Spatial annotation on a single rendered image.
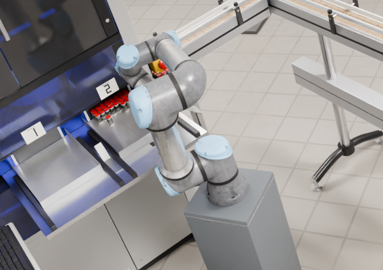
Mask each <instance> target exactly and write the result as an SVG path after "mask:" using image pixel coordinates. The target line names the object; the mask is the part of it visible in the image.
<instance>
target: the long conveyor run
mask: <svg viewBox="0 0 383 270"><path fill-rule="evenodd" d="M352 1H353V3H352V4H347V3H345V2H342V1H339V0H268V5H269V8H270V12H271V13H273V14H276V15H278V16H280V17H282V18H285V19H287V20H289V21H291V22H294V23H296V24H299V25H301V26H303V27H305V28H307V29H310V30H312V31H314V32H316V33H318V34H321V35H323V36H326V37H327V38H330V39H332V40H335V41H337V42H339V43H341V44H343V45H346V46H348V47H350V48H352V49H354V50H357V51H359V52H362V53H363V54H366V55H368V56H371V57H373V58H375V59H377V60H379V61H382V62H383V17H381V16H379V15H376V14H374V13H371V12H368V11H366V10H363V9H360V8H359V5H358V0H352Z"/></svg>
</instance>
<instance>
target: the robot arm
mask: <svg viewBox="0 0 383 270"><path fill-rule="evenodd" d="M116 57H117V63H116V65H115V70H116V71H117V72H118V73H119V75H120V76H121V77H122V78H123V79H124V80H125V81H126V82H127V83H128V84H129V85H130V86H131V87H132V88H133V90H131V91H130V93H129V95H128V99H129V105H130V108H131V110H132V114H133V117H134V119H135V121H136V123H137V125H138V127H139V128H141V129H144V128H145V129H146V130H148V131H150V133H151V135H152V138H153V141H154V144H155V146H156V149H157V151H158V155H159V156H160V160H159V163H158V166H157V167H155V172H156V174H157V176H158V178H159V180H160V182H161V184H162V185H163V187H164V189H165V191H166V192H167V193H168V195H170V196H172V197H173V196H175V195H178V194H182V193H183V192H184V191H186V190H188V189H191V188H193V187H195V186H197V185H200V184H202V183H204V182H206V181H207V183H206V194H207V197H208V199H209V201H210V202H211V203H212V204H213V205H215V206H219V207H228V206H232V205H235V204H237V203H239V202H240V201H242V200H243V199H244V198H245V197H246V195H247V194H248V191H249V185H248V181H247V179H246V177H245V176H244V175H242V173H241V172H240V171H239V170H238V167H237V164H236V161H235V158H234V155H233V150H232V148H231V146H230V144H229V142H228V140H227V139H225V138H224V137H222V136H218V135H209V136H204V137H202V138H200V139H199V140H198V141H197V142H196V143H195V147H194V149H193V150H191V151H189V152H188V151H186V150H185V148H184V144H183V142H182V138H181V135H180V131H179V129H178V126H177V121H178V117H179V112H182V111H184V110H188V111H193V112H195V113H200V114H202V112H201V111H200V110H199V109H198V108H197V107H195V106H194V104H196V103H197V102H198V101H199V100H200V98H201V97H202V95H203V93H204V91H205V89H206V84H207V76H206V72H205V70H204V68H203V66H201V65H200V64H199V62H197V61H195V60H192V59H191V58H189V57H188V56H187V54H185V53H184V51H183V50H182V49H181V42H180V40H179V37H178V35H177V34H176V32H175V31H174V30H169V31H167V32H163V33H162V34H160V35H157V36H155V37H153V38H150V39H148V40H146V41H144V42H141V43H139V44H137V45H135V46H134V45H131V44H124V45H122V46H121V47H120V48H119V49H118V50H117V54H116ZM158 59H160V60H161V61H162V62H163V64H164V65H165V66H166V68H167V69H168V70H169V71H170V73H169V74H167V75H164V76H161V77H159V78H158V79H154V78H152V77H151V75H150V74H148V73H147V72H146V70H144V69H143V68H142V66H145V65H147V64H149V63H151V62H153V61H156V60H158Z"/></svg>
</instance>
